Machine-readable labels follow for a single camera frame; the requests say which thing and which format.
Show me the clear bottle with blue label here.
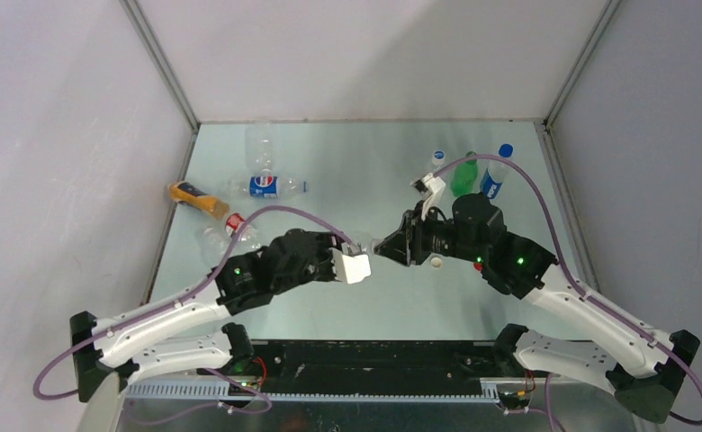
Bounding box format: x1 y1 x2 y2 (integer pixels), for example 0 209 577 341
221 175 309 200

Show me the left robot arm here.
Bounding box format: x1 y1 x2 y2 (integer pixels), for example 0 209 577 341
69 229 371 402

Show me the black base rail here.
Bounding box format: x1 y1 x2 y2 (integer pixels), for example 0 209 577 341
218 339 527 395

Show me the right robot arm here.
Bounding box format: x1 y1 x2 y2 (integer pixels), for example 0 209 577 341
374 193 700 424

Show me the small clear plastic bottle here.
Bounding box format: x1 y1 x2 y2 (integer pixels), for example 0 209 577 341
348 231 383 257

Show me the clear bottle with red ring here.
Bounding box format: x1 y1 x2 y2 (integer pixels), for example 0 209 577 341
196 212 262 267

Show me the clear crushed plastic bottle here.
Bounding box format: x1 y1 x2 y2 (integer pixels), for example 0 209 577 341
480 153 512 200

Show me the blue bottle cap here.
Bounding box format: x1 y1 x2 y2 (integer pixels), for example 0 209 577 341
498 143 514 158

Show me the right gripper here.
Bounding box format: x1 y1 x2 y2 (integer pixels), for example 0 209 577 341
374 200 485 266

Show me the green plastic bottle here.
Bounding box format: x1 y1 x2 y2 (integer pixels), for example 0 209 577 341
449 159 478 198

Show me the white cable duct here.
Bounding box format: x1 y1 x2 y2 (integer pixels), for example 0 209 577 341
125 379 500 403

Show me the clear ribbed plastic bottle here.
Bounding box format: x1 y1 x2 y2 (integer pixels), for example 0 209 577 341
421 151 446 188

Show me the orange bottle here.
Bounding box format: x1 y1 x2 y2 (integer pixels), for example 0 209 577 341
167 181 230 221

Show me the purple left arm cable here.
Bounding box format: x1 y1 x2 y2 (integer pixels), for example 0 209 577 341
32 206 358 416

